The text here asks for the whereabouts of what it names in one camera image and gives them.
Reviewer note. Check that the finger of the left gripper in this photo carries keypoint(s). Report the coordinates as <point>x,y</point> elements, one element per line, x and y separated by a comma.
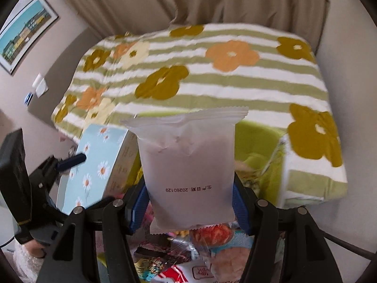
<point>67,164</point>

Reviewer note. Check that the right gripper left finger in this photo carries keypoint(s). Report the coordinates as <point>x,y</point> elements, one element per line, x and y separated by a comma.
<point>136,203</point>

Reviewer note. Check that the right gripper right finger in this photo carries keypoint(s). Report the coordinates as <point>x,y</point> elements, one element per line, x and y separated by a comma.
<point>243,204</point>

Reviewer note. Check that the shrimp flakes snack bag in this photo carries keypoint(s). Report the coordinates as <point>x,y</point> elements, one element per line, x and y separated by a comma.
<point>224,248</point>

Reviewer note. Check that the green cardboard box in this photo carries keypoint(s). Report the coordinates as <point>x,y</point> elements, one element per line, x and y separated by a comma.
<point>251,156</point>

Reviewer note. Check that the frosted white snack pouch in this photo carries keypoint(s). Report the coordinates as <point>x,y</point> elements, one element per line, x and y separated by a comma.
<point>188,166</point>

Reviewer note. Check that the left hand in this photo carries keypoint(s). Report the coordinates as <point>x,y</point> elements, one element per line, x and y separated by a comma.
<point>35,249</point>

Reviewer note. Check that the blue daisy tablecloth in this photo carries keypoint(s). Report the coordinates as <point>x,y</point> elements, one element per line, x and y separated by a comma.
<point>111,167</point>

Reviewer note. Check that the dark purple snack bag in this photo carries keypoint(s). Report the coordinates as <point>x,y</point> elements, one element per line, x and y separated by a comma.
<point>172,249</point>

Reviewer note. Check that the floral striped quilt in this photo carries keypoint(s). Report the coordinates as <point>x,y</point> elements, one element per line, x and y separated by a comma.
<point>272,73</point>

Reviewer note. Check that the framed picture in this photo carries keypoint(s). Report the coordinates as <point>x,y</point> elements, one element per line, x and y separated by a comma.
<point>18,36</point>

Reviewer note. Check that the beige curtain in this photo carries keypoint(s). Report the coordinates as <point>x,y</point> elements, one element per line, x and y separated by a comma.
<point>306,18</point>

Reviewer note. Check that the blue wall sticker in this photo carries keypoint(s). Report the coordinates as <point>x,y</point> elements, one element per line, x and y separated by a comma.
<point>28,99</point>

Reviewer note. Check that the white wall switch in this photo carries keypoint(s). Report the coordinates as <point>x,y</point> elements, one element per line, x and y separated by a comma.
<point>40,85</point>

